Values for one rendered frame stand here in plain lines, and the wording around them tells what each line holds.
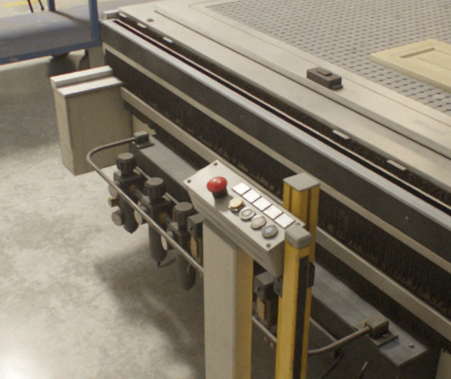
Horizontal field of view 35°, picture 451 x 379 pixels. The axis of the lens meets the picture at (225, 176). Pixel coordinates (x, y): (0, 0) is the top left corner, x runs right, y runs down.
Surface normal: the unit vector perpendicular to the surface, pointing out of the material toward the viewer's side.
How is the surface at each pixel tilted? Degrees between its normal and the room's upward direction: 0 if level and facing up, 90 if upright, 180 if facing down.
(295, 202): 90
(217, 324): 90
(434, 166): 0
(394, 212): 90
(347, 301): 0
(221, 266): 90
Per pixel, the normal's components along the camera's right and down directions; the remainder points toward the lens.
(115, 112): 0.55, 0.40
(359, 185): -0.84, 0.26
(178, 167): 0.00, -0.88
